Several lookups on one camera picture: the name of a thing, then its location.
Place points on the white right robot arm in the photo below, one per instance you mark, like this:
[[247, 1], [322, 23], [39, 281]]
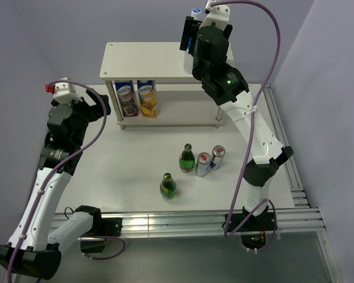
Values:
[[265, 154]]

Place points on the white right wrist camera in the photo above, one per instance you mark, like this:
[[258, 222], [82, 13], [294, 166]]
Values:
[[219, 15]]

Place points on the grape juice carton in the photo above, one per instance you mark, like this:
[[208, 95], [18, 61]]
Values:
[[126, 96]]

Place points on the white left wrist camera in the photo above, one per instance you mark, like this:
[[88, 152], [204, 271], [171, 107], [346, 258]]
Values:
[[63, 93]]

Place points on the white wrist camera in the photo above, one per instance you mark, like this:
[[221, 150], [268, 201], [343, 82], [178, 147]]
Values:
[[219, 15], [63, 93]]

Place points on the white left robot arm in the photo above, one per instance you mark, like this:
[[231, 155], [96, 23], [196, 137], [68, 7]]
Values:
[[32, 250]]

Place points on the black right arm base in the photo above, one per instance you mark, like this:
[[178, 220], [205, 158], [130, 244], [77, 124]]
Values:
[[253, 231]]

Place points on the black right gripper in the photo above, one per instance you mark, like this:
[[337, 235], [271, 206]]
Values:
[[190, 30]]

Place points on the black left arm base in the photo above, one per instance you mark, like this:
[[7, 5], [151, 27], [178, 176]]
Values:
[[109, 227]]

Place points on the pineapple juice carton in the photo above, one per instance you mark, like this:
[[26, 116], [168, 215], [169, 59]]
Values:
[[148, 98]]

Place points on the blue label water bottle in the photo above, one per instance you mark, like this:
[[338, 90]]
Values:
[[190, 30]]

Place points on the green glass bottle orange label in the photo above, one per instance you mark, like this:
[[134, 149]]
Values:
[[187, 159]]

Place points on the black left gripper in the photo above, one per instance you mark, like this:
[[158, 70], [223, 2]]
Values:
[[94, 111]]

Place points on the white two-tier wooden shelf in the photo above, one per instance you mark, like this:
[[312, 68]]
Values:
[[181, 100]]

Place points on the silver blue can red tab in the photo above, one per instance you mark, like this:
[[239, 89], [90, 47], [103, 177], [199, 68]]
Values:
[[217, 156]]

